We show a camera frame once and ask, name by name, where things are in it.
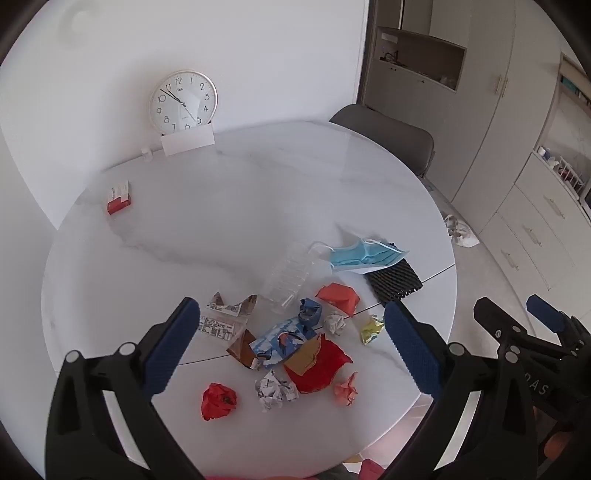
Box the brown snack wrapper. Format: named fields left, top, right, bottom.
left=226, top=329, right=260, bottom=370

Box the white printed label wrapper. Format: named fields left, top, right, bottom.
left=197, top=292, right=259, bottom=342

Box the grey paper ball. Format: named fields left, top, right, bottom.
left=322, top=312, right=348, bottom=336

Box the pink paper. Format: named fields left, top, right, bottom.
left=332, top=372, right=358, bottom=406

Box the red paper box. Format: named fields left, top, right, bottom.
left=315, top=282, right=361, bottom=316

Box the crumpled cloth on floor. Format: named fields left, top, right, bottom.
left=444, top=214, right=480, bottom=248

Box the grey chair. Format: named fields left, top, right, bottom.
left=329, top=104, right=435, bottom=177

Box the blue surgical face mask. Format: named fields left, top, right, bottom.
left=308, top=238, right=408, bottom=274

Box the red white small box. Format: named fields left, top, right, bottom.
left=106, top=181, right=131, bottom=215

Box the red paper ball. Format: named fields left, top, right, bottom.
left=200, top=383, right=238, bottom=421

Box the red torn cardboard sheet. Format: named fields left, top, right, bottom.
left=283, top=334, right=353, bottom=394

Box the white round wall clock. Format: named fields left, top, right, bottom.
left=148, top=70, right=218, bottom=135

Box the white card stand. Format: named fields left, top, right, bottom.
left=161, top=123, right=215, bottom=157

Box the blue paper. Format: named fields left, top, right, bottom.
left=298, top=298, right=322, bottom=328

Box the yellow wrapper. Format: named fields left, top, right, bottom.
left=360, top=315, right=385, bottom=345

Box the clear plastic bottle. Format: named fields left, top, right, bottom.
left=260, top=243, right=315, bottom=313

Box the newspaper ball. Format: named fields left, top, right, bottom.
left=256, top=370, right=300, bottom=411

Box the blue white printed wrapper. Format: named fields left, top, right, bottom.
left=249, top=317, right=317, bottom=369

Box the beige cabinet wall unit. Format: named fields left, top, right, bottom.
left=360, top=0, right=590, bottom=317

